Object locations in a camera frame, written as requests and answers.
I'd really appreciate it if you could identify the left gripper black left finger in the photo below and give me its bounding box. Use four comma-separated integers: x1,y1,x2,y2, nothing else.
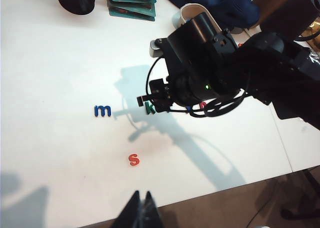
112,190,147,228

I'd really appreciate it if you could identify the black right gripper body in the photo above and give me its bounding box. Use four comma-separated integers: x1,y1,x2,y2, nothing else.
167,72,201,108

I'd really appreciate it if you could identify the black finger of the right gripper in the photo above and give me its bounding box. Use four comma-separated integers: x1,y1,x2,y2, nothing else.
154,98,174,114
136,79,171,108

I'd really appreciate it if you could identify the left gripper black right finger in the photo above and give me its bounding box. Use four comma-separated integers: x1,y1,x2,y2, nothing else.
142,190,164,228

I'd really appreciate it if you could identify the green letter k magnet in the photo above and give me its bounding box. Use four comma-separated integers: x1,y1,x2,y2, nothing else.
144,100,158,115

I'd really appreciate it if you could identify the blue letter m magnet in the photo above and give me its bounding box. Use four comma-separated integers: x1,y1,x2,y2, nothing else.
94,104,112,118

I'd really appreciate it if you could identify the white oval container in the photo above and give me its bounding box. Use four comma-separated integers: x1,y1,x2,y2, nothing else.
171,3,222,31

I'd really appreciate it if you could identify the black mesh pen holder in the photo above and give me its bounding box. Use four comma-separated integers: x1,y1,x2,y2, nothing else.
57,0,98,15

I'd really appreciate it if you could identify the tall brown cardboard box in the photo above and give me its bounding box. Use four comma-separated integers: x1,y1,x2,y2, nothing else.
252,0,320,43

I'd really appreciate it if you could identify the clear plastic bag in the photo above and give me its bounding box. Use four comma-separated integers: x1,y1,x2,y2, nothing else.
308,50,320,64

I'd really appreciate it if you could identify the black floor stand base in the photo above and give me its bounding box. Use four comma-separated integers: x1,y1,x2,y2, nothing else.
279,169,320,223

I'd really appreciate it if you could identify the gold foil bag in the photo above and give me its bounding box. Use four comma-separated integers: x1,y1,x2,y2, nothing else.
301,21,320,39

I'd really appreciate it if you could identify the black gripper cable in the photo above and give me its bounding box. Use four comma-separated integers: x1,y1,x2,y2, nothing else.
145,56,251,119

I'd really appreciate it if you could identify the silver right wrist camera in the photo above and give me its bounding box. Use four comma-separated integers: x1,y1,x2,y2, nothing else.
149,39,165,58

